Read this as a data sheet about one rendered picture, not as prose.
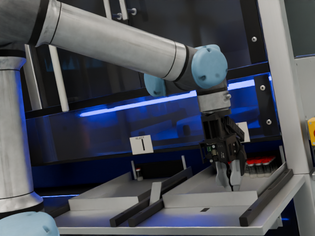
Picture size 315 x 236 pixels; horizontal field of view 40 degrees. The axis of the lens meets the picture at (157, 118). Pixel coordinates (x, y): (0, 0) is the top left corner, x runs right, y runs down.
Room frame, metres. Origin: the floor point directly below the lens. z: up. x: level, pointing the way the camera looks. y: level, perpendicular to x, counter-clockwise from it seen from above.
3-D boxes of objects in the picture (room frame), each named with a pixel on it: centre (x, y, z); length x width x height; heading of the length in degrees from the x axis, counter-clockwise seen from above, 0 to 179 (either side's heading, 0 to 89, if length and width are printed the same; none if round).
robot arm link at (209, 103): (1.01, -0.14, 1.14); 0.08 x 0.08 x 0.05
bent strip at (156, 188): (1.13, 0.07, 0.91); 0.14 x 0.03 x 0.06; 149
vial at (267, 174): (1.24, -0.28, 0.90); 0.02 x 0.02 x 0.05
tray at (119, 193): (1.38, 0.12, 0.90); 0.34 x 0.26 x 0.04; 149
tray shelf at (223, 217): (1.23, 0.01, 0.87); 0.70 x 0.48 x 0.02; 59
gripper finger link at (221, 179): (1.02, -0.12, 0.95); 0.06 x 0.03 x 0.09; 149
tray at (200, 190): (1.20, -0.17, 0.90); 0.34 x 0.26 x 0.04; 149
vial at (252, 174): (1.26, -0.25, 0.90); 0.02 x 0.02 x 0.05
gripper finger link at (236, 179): (1.00, -0.15, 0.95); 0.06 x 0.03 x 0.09; 149
